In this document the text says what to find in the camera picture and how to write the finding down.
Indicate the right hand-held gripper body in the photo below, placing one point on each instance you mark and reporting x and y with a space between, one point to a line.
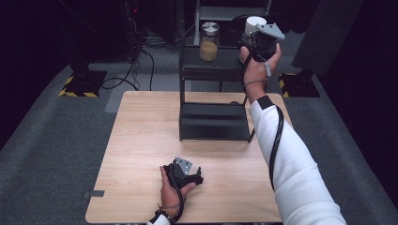
264 39

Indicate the glass jar with white lid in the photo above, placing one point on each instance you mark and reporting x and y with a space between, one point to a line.
253 23

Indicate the person's left hand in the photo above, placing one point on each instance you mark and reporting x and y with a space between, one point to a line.
170 197

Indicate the glass jar with silver lid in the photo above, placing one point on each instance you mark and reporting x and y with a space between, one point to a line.
209 43

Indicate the grey floor tape strip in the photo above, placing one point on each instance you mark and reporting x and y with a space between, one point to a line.
94 193

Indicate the black metal shelf rack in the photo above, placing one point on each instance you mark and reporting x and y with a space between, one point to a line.
216 123

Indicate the person's right hand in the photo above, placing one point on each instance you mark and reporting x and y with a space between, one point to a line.
256 72

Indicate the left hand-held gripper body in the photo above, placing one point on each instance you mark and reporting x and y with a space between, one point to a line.
180 173

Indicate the white metal stand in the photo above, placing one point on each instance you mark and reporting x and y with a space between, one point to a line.
231 13

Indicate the grey upright panel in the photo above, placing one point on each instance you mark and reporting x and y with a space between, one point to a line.
325 34

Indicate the dark equipment stand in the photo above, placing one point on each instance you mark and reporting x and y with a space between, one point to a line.
134 22

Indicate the yellow black striped base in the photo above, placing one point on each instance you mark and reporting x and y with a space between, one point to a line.
298 85
84 82

